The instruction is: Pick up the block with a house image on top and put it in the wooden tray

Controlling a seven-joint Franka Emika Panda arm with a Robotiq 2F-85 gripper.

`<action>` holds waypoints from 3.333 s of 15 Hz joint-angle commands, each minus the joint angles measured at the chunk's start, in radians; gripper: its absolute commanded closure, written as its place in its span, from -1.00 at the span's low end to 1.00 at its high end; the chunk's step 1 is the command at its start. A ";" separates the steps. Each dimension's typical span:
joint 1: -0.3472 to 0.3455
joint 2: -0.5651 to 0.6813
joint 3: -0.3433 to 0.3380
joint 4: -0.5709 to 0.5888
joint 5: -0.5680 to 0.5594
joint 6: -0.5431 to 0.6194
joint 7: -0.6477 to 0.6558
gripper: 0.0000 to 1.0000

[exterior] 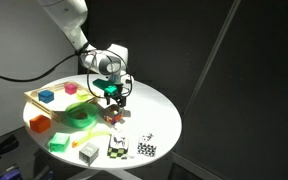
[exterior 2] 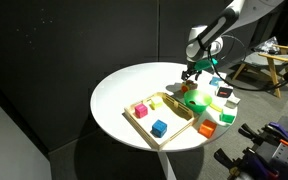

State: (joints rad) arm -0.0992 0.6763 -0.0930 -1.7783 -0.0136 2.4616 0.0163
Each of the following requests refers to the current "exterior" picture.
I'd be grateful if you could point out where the orange block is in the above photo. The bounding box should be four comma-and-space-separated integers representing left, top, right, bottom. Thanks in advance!
29, 114, 52, 134

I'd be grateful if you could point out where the translucent green plastic bowl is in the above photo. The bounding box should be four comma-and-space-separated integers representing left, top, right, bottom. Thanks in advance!
64, 101, 100, 131

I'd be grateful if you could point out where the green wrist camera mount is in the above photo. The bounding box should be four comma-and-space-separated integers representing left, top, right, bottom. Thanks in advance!
92, 78, 119, 96

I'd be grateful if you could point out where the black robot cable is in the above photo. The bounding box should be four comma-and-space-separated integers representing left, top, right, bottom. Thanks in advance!
0, 49, 134, 100

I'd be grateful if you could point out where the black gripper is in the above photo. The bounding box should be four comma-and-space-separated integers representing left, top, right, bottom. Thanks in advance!
103, 82, 132, 109

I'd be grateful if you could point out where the wooden tray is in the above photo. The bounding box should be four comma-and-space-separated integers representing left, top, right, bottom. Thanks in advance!
23, 81, 102, 123

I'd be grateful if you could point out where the blue block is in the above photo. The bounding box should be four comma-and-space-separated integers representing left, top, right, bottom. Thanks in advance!
37, 89, 55, 104

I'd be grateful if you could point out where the yellow-green block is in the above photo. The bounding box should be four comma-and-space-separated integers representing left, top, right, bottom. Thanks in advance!
75, 91, 90, 102

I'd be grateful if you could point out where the green block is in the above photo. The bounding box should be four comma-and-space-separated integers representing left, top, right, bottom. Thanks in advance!
48, 132, 71, 153

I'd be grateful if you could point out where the animal print cube checkered side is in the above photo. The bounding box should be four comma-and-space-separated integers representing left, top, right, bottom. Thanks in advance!
106, 133, 130, 160

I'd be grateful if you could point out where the pink block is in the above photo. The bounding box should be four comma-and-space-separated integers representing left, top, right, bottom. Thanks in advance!
64, 82, 79, 96

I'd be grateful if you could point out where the yellow plastic spoon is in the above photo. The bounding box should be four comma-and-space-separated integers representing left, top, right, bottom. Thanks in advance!
71, 129, 112, 149

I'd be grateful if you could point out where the grey block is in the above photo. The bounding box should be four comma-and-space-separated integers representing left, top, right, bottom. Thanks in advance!
78, 142, 100, 167

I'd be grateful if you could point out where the colourful house picture block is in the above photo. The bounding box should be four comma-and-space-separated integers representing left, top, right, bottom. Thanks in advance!
103, 103, 124, 126

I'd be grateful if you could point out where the animal print cube triangle side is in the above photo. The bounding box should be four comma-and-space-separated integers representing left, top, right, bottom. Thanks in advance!
136, 132, 159, 158

